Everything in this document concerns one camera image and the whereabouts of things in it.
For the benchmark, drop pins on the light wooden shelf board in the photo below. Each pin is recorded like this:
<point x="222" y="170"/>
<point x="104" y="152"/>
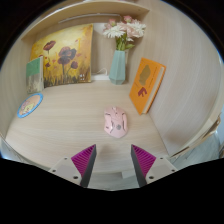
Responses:
<point x="83" y="8"/>

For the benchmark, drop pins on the orange book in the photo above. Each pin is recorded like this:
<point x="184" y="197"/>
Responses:
<point x="146" y="83"/>

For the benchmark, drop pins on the white power strip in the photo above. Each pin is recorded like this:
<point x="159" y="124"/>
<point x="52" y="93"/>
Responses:
<point x="100" y="77"/>

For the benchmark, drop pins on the pink computer mouse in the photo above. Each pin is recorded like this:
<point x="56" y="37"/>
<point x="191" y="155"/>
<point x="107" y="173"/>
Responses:
<point x="115" y="122"/>

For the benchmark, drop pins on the teal faceted vase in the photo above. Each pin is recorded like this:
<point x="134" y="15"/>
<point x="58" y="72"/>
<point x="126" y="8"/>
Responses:
<point x="117" y="68"/>

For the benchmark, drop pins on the green book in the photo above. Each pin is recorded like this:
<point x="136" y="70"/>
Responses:
<point x="34" y="75"/>

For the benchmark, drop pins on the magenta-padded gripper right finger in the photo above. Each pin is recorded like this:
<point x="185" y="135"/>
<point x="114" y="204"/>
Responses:
<point x="151" y="170"/>

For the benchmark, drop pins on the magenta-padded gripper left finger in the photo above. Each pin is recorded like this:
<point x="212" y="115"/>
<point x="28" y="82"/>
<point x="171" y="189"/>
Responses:
<point x="75" y="171"/>

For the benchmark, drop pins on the yellow poppy painting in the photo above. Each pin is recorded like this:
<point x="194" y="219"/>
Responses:
<point x="65" y="53"/>

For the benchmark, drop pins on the pink and white flower bouquet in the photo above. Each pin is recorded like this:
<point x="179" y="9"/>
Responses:
<point x="125" y="30"/>

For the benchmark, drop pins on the round blue-rimmed mouse pad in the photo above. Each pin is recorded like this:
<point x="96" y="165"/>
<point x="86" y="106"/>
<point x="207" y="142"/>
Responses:
<point x="30" y="105"/>

